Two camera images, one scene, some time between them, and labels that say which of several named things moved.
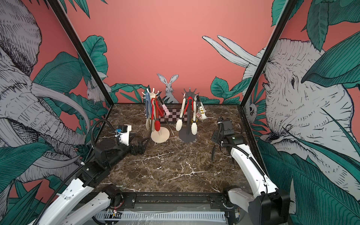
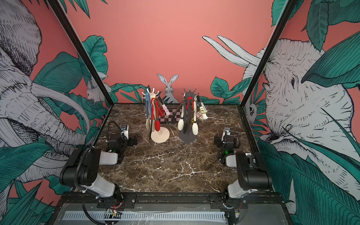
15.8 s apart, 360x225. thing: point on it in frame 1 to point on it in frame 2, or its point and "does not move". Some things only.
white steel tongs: [194, 127] does not move
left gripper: [140, 149] to [130, 140]
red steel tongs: [156, 109] does not move
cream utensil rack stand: [163, 135] does not move
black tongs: [213, 153] to [186, 115]
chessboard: [173, 117] does not move
